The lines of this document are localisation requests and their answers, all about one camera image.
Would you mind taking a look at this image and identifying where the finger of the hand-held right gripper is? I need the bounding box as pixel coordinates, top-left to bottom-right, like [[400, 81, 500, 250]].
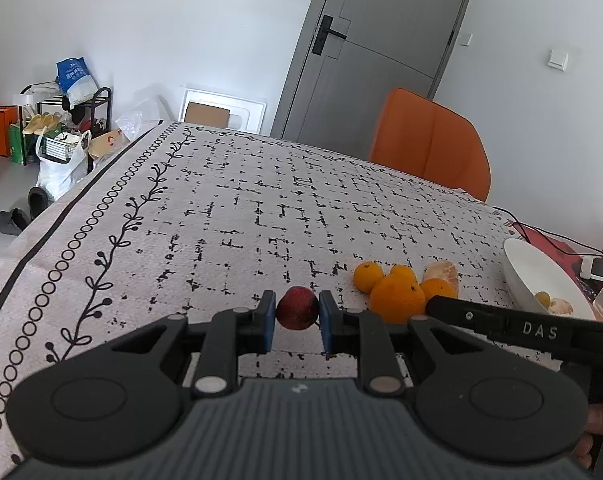
[[425, 295, 491, 334]]

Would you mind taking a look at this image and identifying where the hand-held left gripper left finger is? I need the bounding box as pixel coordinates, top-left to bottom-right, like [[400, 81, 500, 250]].
[[106, 290, 277, 397]]

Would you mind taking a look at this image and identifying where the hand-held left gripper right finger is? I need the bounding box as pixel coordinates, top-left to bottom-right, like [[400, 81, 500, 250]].
[[319, 290, 483, 395]]

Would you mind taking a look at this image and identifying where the medium orange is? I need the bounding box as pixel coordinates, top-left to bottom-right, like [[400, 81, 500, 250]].
[[420, 278, 457, 303]]

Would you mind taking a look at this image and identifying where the red round fruit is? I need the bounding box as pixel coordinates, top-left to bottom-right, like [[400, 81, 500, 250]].
[[276, 286, 319, 331]]

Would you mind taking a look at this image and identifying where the peeled whole orange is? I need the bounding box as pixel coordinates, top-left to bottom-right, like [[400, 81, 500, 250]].
[[424, 260, 459, 291]]

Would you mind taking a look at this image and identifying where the large orange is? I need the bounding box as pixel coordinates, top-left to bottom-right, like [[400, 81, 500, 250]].
[[370, 275, 427, 325]]

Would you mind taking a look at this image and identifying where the white bowl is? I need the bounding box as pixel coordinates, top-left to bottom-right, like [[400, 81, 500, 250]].
[[503, 238, 597, 321]]

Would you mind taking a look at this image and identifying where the white charger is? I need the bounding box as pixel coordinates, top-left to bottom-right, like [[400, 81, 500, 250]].
[[579, 255, 603, 281]]

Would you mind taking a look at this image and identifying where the black patterned white tablecloth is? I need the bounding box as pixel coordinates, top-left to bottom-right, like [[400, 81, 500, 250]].
[[0, 120, 597, 480]]

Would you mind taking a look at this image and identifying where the orange chair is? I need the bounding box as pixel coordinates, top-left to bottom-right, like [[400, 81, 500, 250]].
[[369, 88, 492, 203]]

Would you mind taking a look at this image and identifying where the brown cardboard piece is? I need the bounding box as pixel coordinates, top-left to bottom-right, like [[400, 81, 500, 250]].
[[184, 101, 231, 128]]

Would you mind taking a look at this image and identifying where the brown paper bag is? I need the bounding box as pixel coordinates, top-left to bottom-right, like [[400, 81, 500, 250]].
[[88, 129, 127, 171]]

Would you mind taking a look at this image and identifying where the clear plastic bag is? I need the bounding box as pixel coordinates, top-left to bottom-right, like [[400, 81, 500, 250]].
[[114, 97, 170, 141]]

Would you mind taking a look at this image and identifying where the white plastic bag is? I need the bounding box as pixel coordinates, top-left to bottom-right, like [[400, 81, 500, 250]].
[[36, 130, 92, 201]]

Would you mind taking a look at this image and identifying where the black slipper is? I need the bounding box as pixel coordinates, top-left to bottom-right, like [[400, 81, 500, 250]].
[[28, 186, 50, 221], [0, 208, 27, 235]]

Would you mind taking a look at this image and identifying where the black shoe rack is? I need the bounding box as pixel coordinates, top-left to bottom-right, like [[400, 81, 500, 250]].
[[20, 82, 113, 166]]

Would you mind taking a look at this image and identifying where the blue and white bag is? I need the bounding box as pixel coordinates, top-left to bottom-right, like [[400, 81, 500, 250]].
[[56, 56, 96, 102]]

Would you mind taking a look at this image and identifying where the long black cable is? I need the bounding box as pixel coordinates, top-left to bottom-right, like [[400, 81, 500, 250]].
[[491, 205, 603, 261]]

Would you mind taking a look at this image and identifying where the black door handle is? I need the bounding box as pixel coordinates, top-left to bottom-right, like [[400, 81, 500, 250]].
[[311, 15, 348, 56]]

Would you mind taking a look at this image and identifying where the grey door with black handle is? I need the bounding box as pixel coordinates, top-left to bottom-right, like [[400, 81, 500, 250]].
[[270, 0, 482, 148]]

